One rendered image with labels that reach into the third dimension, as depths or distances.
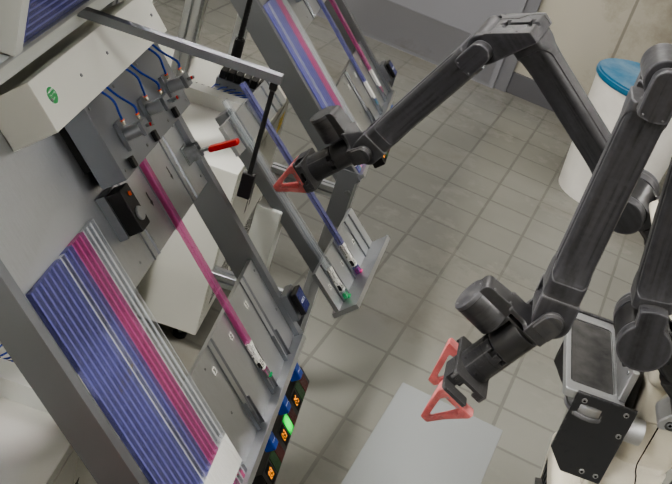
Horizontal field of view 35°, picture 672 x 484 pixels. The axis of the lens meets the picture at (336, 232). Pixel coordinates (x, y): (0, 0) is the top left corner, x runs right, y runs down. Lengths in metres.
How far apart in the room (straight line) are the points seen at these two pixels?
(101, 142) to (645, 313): 0.84
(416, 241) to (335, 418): 1.20
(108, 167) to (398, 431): 0.89
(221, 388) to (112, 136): 0.48
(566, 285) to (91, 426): 0.69
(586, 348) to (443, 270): 2.21
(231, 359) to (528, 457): 1.60
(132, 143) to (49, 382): 0.43
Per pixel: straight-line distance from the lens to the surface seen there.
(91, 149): 1.70
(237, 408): 1.90
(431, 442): 2.26
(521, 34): 1.84
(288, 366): 2.09
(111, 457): 1.57
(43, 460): 1.95
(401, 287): 3.87
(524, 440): 3.41
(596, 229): 1.50
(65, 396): 1.53
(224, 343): 1.92
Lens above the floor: 1.98
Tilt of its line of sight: 29 degrees down
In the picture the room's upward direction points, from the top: 18 degrees clockwise
